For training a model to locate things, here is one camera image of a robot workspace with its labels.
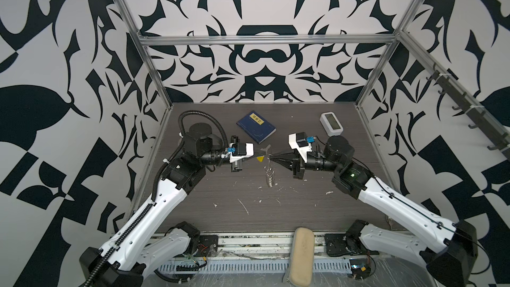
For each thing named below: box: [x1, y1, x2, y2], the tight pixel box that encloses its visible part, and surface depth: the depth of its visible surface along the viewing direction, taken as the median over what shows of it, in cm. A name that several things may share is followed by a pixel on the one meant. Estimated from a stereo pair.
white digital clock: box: [319, 111, 344, 137], surface depth 109 cm
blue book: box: [236, 110, 277, 145], surface depth 111 cm
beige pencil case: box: [284, 227, 315, 287], surface depth 71 cm
